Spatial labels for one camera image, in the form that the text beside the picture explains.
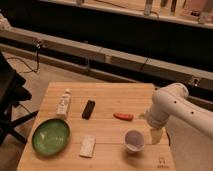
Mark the black office chair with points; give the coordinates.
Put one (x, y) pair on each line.
(11, 93)

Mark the white tube bottle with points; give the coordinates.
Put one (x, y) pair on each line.
(64, 104)

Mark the white sponge block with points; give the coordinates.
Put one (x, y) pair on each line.
(87, 146)

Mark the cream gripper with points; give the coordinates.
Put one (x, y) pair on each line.
(156, 135)

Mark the white ceramic cup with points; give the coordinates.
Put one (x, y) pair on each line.
(134, 141)

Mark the black rectangular block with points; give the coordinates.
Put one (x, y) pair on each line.
(88, 109)

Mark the green plate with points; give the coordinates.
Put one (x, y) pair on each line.
(51, 137)

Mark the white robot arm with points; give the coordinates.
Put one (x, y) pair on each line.
(171, 100)

